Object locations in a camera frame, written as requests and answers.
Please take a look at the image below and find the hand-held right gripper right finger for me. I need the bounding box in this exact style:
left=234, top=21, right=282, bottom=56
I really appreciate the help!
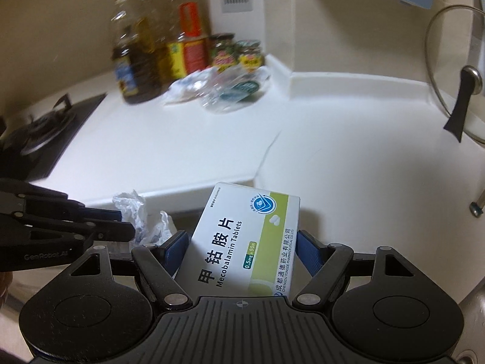
left=292, top=229, right=412, bottom=309

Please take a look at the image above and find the large glass jar red label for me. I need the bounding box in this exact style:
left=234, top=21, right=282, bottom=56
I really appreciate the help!
left=208, top=32, right=240, bottom=73

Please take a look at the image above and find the clear plastic packaging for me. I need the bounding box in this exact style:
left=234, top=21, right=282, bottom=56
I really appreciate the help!
left=199, top=64, right=271, bottom=115

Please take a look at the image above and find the dark sauce bottle blue label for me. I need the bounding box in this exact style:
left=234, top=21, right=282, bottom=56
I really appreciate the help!
left=111, top=0, right=165, bottom=106

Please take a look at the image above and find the small glass jar yellow label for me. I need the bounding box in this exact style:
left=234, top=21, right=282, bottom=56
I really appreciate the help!
left=236, top=39, right=266, bottom=72

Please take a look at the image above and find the clear plastic wrapper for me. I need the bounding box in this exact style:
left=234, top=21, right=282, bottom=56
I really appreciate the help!
left=163, top=66, right=224, bottom=106

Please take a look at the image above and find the white green medicine box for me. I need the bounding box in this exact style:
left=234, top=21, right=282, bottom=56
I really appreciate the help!
left=177, top=182, right=301, bottom=298

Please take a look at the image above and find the stainless steel sink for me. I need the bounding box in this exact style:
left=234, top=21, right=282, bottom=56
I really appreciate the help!
left=457, top=258, right=485, bottom=364

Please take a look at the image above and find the oil bottle yellow red label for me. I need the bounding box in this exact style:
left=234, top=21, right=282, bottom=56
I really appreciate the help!
left=166, top=0, right=210, bottom=79

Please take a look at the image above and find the dark olive oil bottle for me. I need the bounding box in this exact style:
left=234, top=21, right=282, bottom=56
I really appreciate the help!
left=136, top=0, right=173, bottom=84

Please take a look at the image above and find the glass pot lid black handle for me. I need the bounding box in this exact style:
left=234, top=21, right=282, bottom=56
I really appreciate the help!
left=423, top=4, right=485, bottom=144

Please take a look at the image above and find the white tissue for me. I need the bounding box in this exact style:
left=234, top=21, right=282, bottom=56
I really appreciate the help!
left=112, top=189, right=177, bottom=247

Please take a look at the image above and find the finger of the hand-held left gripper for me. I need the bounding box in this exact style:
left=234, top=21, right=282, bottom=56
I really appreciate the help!
left=0, top=177, right=122, bottom=224
left=0, top=212, right=136, bottom=253

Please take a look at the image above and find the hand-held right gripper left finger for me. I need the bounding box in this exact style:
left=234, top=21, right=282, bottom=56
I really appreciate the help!
left=67, top=231, right=193, bottom=308

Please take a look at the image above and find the black gas stove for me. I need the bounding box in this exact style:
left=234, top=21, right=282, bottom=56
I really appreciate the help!
left=0, top=93, right=109, bottom=180

